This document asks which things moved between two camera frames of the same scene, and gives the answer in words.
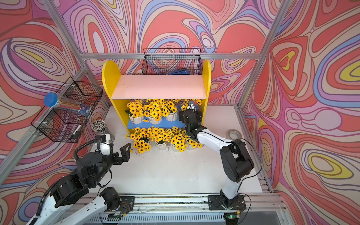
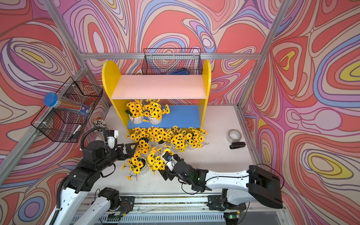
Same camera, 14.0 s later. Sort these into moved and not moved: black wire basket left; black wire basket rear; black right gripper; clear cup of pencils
Moved: black right gripper
Not moved: black wire basket left; black wire basket rear; clear cup of pencils
